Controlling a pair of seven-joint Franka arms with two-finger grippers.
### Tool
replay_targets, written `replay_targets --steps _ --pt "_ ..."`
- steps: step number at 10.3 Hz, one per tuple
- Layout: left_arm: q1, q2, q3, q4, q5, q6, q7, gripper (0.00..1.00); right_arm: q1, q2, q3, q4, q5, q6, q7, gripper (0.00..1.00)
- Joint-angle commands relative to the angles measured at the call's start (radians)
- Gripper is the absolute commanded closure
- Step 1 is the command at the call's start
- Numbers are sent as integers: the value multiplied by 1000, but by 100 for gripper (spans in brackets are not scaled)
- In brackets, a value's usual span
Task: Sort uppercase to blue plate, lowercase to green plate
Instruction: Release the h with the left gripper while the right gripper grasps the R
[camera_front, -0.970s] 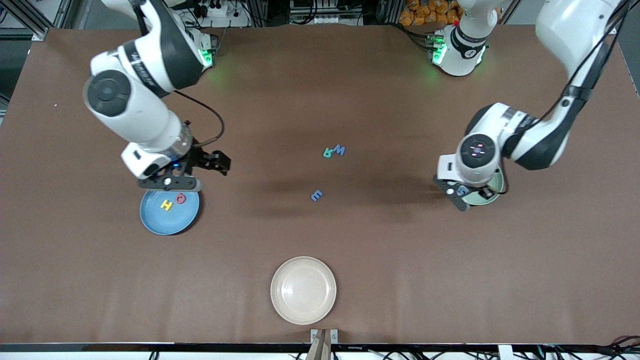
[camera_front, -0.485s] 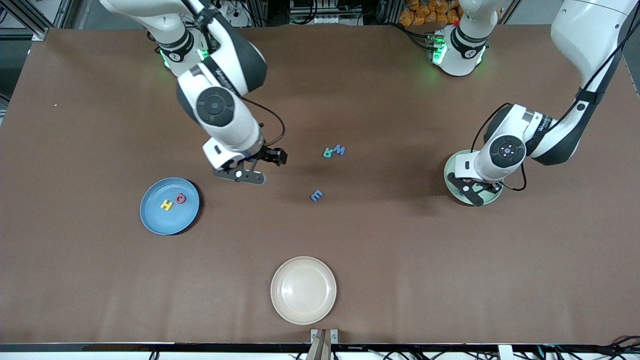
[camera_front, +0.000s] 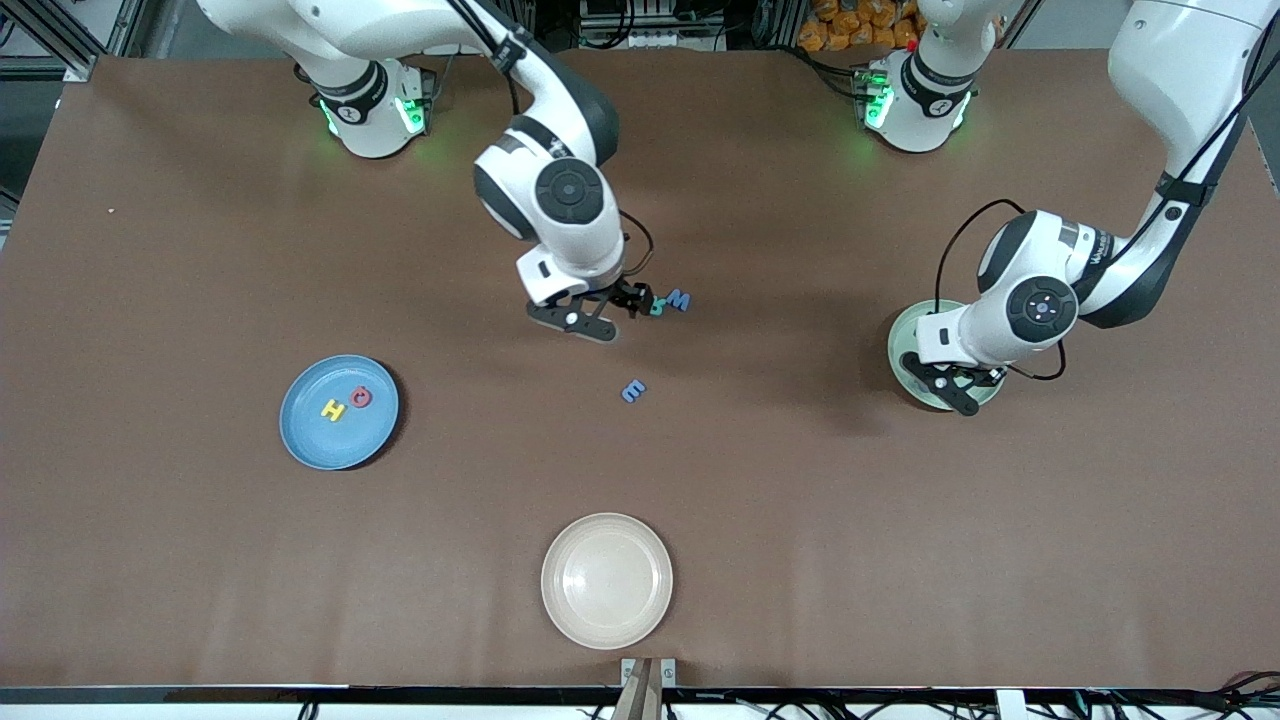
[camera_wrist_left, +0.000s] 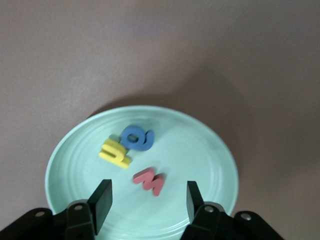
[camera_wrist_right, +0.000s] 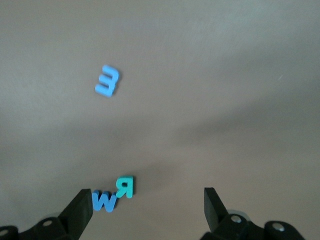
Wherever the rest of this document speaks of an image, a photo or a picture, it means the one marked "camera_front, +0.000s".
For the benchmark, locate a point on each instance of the yellow letter H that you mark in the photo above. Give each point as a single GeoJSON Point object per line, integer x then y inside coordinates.
{"type": "Point", "coordinates": [333, 409]}

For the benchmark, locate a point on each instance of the blue letter W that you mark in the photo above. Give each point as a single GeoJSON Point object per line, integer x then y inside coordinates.
{"type": "Point", "coordinates": [680, 301]}

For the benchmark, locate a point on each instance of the orange bag pile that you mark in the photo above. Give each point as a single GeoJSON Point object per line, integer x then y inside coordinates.
{"type": "Point", "coordinates": [835, 30]}

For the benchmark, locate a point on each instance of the aluminium frame rail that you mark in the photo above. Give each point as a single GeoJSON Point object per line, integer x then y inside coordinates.
{"type": "Point", "coordinates": [60, 45]}

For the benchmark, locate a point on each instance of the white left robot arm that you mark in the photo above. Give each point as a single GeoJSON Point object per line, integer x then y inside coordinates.
{"type": "Point", "coordinates": [1170, 70]}

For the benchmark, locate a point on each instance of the black electronics rack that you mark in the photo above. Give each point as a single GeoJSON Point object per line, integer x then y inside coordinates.
{"type": "Point", "coordinates": [650, 25]}

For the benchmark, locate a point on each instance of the tan wooden strip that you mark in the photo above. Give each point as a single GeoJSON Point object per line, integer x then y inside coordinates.
{"type": "Point", "coordinates": [640, 700]}

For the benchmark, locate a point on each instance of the blue plate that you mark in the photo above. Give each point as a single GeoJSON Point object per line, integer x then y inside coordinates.
{"type": "Point", "coordinates": [305, 425]}

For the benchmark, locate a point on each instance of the metal edge bracket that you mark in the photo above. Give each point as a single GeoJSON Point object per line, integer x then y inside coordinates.
{"type": "Point", "coordinates": [628, 668]}

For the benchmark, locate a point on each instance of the green plate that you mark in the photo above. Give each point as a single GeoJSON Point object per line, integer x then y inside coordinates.
{"type": "Point", "coordinates": [905, 330]}

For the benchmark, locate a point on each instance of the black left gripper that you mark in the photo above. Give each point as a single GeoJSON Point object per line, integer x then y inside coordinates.
{"type": "Point", "coordinates": [984, 378]}

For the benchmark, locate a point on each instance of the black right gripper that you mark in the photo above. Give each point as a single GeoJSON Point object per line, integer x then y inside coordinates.
{"type": "Point", "coordinates": [627, 294]}

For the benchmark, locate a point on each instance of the beige plate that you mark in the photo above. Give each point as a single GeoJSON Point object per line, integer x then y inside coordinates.
{"type": "Point", "coordinates": [607, 580]}

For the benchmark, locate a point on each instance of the brown table cover sheet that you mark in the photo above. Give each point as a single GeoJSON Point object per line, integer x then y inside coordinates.
{"type": "Point", "coordinates": [200, 600]}

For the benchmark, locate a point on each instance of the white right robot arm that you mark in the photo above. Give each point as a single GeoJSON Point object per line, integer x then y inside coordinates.
{"type": "Point", "coordinates": [570, 240]}

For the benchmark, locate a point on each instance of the red letter Q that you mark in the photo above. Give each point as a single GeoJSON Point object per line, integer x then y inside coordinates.
{"type": "Point", "coordinates": [353, 397]}

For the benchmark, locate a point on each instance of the light blue letter E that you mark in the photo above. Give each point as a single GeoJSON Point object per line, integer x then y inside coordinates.
{"type": "Point", "coordinates": [633, 391]}

